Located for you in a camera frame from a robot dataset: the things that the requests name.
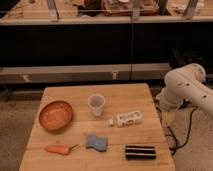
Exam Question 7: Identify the orange pepper with green stem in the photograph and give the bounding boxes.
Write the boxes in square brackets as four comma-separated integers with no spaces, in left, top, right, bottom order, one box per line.
[45,145,77,155]

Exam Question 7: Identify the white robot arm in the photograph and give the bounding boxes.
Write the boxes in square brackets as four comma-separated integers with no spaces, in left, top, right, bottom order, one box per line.
[157,63,213,118]

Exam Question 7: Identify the white plastic bottle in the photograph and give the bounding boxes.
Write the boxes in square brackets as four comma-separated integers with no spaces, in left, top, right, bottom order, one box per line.
[108,111,142,127]

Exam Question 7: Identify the blue sponge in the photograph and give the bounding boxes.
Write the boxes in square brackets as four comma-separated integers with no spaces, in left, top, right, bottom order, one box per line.
[86,134,108,152]

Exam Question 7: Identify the orange bowl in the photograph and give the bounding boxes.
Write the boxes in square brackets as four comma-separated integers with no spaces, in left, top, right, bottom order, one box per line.
[39,101,74,131]

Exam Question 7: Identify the black striped box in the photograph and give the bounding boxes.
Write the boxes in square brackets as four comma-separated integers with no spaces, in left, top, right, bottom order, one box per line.
[125,145,156,159]

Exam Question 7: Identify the black cable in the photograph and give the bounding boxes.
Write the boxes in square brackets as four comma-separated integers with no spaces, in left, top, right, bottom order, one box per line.
[153,98,198,156]

